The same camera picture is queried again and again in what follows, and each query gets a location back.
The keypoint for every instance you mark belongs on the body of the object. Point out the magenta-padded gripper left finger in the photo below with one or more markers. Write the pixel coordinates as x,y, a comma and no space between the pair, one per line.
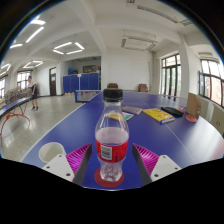
60,165

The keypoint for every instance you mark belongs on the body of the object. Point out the white cabinet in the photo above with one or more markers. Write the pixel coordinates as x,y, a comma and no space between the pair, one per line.
217,120

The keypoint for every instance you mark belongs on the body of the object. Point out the person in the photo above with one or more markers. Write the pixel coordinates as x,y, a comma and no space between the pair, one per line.
33,91

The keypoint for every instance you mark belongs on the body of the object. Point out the blue table with red legs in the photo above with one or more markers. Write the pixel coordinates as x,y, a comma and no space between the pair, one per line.
11,105

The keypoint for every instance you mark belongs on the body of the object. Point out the clear bottle with red label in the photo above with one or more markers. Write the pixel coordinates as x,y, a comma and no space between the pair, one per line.
112,146

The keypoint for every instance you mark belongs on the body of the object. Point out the small bright window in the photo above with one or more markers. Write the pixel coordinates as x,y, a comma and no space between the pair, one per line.
23,80

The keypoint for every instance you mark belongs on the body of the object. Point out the wide dark-framed window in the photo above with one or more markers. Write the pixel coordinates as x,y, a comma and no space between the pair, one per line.
213,81

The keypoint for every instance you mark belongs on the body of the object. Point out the small blue table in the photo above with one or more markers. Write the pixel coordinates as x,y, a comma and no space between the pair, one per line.
85,96

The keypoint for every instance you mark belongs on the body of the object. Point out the white cup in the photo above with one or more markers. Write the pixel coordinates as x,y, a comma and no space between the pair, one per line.
50,151

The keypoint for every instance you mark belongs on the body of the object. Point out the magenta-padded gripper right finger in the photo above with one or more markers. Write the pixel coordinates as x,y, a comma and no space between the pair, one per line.
163,165

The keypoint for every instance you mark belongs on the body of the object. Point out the brown chair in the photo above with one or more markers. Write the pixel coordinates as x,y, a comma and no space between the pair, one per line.
112,85
143,88

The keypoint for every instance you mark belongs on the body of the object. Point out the brown cardboard box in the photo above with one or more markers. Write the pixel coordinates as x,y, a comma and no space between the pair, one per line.
193,105

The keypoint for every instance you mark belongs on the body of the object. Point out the grey book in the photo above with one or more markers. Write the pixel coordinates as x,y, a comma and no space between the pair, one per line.
132,109

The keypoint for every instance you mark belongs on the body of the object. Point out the blue partition boards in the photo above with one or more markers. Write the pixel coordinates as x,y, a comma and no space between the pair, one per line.
81,82

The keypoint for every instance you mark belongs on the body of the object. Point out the ceiling lights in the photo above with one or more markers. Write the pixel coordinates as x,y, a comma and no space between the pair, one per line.
68,47

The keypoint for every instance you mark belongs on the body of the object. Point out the tall dark-framed window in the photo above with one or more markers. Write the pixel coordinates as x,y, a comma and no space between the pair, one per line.
171,75

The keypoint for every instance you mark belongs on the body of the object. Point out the yellow and cyan book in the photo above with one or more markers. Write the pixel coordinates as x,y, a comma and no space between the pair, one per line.
128,116

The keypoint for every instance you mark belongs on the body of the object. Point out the dark door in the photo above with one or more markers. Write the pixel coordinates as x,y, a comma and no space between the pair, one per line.
53,81

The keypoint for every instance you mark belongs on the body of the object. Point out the red table tennis paddle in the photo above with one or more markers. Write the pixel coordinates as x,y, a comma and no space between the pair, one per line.
191,118

